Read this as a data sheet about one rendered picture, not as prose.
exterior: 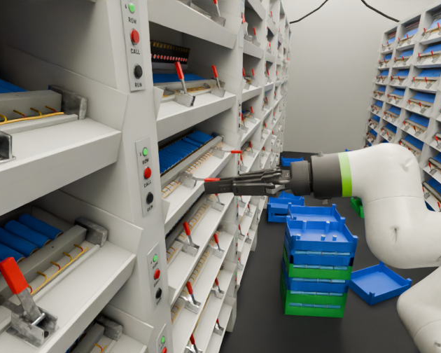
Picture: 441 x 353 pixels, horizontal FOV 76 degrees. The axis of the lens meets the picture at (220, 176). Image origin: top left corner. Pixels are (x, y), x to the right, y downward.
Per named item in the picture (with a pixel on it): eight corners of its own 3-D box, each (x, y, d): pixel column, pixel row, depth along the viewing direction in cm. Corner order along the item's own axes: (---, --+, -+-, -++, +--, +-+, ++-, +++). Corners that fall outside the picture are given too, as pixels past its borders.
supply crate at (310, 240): (341, 230, 153) (343, 217, 150) (355, 252, 134) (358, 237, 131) (285, 228, 155) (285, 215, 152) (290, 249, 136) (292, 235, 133)
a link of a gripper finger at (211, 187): (234, 190, 66) (234, 192, 65) (206, 193, 68) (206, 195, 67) (232, 178, 65) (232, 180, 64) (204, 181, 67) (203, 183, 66)
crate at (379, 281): (379, 270, 183) (382, 260, 180) (409, 291, 165) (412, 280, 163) (343, 281, 173) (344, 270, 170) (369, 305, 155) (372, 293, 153)
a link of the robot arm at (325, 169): (335, 144, 61) (339, 155, 53) (339, 194, 65) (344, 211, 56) (306, 148, 63) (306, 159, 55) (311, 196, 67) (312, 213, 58)
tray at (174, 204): (231, 157, 109) (239, 135, 106) (158, 243, 54) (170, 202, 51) (185, 139, 112) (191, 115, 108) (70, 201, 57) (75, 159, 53)
